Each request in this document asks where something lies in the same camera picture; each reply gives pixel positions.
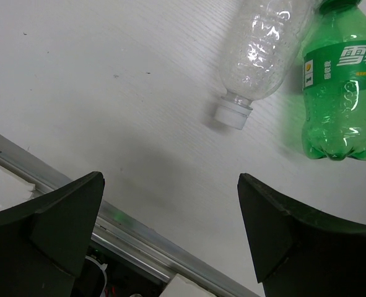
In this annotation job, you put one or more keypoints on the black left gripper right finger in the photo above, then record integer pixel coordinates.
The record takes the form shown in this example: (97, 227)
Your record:
(298, 250)

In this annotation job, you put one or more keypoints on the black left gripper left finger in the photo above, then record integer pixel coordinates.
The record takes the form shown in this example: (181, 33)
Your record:
(44, 241)

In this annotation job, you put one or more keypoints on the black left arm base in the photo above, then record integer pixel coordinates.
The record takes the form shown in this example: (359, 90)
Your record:
(106, 274)

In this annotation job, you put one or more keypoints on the green soda bottle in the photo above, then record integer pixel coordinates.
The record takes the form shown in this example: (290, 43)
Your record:
(334, 84)

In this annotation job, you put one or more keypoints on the clear unlabelled plastic bottle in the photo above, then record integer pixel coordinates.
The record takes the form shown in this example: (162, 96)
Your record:
(259, 50)

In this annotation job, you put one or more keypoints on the aluminium front table rail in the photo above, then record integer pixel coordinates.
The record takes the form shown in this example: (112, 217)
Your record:
(117, 232)

